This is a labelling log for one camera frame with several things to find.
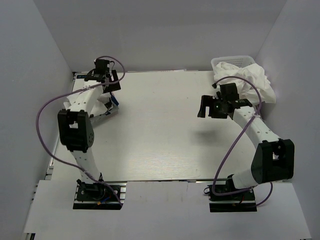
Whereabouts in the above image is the white t-shirt with black print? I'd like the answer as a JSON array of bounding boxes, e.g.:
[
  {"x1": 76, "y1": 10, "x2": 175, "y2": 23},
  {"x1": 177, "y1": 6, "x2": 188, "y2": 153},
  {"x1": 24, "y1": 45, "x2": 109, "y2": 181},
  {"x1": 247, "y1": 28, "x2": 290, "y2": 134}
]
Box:
[{"x1": 63, "y1": 86, "x2": 119, "y2": 123}]

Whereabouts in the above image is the blue mickey print folded t-shirt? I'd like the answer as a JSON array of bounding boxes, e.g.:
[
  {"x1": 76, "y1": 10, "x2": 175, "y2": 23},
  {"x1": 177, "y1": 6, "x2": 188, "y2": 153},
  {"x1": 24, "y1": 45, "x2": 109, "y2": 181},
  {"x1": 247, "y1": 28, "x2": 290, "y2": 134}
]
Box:
[{"x1": 110, "y1": 92, "x2": 119, "y2": 108}]

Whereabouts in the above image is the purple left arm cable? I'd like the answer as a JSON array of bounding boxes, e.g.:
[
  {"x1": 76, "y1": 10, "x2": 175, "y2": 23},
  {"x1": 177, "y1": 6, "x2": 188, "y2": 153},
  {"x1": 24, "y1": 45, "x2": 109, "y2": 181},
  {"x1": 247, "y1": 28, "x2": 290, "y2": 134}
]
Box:
[{"x1": 36, "y1": 55, "x2": 126, "y2": 208}]

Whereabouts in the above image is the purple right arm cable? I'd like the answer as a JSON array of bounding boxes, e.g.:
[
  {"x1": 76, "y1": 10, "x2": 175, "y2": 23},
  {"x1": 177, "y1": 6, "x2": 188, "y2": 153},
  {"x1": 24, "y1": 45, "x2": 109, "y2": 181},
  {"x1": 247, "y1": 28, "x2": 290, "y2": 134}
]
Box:
[{"x1": 211, "y1": 76, "x2": 273, "y2": 207}]

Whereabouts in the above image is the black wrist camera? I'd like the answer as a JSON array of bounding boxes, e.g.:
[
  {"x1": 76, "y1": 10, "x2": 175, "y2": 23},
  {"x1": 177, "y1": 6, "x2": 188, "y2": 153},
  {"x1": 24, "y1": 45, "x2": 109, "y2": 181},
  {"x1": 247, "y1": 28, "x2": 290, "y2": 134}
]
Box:
[
  {"x1": 216, "y1": 83, "x2": 253, "y2": 109},
  {"x1": 84, "y1": 58, "x2": 110, "y2": 83}
]

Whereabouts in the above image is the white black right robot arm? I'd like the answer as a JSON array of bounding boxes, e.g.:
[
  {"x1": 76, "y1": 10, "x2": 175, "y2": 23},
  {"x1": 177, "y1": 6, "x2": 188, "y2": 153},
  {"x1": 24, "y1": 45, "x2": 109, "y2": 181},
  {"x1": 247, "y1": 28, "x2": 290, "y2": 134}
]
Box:
[{"x1": 197, "y1": 95, "x2": 295, "y2": 200}]

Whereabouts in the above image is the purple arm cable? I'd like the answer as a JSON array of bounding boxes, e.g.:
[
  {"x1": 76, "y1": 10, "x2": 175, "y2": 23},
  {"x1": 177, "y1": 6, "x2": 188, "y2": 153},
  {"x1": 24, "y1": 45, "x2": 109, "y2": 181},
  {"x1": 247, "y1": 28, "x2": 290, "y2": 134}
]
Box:
[
  {"x1": 36, "y1": 55, "x2": 126, "y2": 208},
  {"x1": 211, "y1": 76, "x2": 273, "y2": 207}
]

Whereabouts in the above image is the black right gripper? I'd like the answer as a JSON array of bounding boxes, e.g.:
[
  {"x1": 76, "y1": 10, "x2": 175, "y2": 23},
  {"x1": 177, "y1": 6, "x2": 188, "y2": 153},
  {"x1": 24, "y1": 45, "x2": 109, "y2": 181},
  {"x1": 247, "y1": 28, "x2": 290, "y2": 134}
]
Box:
[{"x1": 197, "y1": 95, "x2": 228, "y2": 119}]

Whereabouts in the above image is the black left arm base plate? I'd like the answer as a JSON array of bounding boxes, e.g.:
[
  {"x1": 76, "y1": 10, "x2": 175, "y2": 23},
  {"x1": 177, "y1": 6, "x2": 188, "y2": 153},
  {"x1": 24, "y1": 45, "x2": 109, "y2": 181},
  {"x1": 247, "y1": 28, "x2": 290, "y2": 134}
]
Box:
[{"x1": 72, "y1": 179, "x2": 126, "y2": 210}]

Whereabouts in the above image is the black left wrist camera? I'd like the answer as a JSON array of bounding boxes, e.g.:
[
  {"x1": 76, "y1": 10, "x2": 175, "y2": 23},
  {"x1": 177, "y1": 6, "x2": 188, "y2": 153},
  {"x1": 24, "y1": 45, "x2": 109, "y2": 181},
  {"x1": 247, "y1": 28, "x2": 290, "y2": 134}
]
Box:
[{"x1": 84, "y1": 58, "x2": 110, "y2": 83}]

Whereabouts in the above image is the white crumpled t-shirt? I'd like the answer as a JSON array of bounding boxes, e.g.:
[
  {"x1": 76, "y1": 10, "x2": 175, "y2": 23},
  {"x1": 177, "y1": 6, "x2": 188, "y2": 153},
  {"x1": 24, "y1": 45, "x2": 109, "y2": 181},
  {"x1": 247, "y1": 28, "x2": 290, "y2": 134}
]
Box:
[{"x1": 212, "y1": 61, "x2": 277, "y2": 104}]

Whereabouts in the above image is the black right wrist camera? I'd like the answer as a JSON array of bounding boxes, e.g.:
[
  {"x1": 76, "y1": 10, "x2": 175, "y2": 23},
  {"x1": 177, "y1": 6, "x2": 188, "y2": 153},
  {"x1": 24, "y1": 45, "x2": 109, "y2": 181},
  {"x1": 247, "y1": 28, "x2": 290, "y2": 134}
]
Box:
[{"x1": 216, "y1": 83, "x2": 253, "y2": 109}]

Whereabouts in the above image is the white plastic laundry basket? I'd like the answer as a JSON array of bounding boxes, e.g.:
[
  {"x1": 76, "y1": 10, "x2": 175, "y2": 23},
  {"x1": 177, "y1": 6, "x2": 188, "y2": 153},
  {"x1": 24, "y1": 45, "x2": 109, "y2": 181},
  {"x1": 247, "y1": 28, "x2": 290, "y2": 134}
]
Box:
[{"x1": 210, "y1": 55, "x2": 256, "y2": 74}]

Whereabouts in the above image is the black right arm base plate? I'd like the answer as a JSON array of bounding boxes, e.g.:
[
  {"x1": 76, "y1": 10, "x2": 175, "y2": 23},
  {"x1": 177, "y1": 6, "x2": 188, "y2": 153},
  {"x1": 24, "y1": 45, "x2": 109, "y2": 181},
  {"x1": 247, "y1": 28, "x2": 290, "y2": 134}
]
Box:
[{"x1": 203, "y1": 185, "x2": 257, "y2": 213}]

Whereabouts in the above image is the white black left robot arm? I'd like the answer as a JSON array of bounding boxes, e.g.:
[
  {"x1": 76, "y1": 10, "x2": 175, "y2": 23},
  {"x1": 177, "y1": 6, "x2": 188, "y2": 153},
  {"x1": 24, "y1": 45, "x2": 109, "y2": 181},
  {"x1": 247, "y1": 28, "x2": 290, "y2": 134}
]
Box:
[{"x1": 57, "y1": 70, "x2": 121, "y2": 200}]

